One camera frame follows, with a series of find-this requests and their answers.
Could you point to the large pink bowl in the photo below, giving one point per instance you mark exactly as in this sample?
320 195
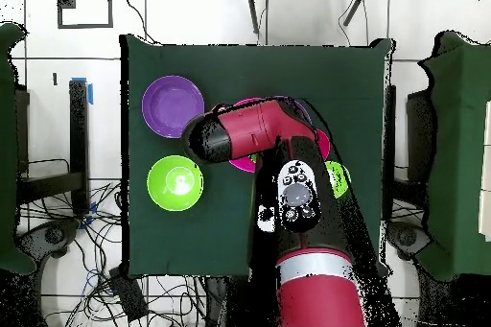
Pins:
243 165

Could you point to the green cup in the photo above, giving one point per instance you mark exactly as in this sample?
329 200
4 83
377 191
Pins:
253 158

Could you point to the large green bowl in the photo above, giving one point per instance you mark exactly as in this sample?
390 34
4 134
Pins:
161 196

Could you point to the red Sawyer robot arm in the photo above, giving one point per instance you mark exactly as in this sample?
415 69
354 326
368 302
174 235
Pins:
249 127

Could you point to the dark green tablecloth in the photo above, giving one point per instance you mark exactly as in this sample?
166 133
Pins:
191 235

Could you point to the small green bowl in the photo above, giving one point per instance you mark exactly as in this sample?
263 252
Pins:
339 181

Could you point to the black stand with blue tape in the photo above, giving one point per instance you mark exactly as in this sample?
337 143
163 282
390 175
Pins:
78 131

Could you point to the black floor stand base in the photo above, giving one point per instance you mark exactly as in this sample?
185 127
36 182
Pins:
406 237
53 235

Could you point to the black power box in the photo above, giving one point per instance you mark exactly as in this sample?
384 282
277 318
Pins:
128 296

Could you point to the green covered side table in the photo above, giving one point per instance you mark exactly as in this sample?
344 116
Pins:
7 150
460 150

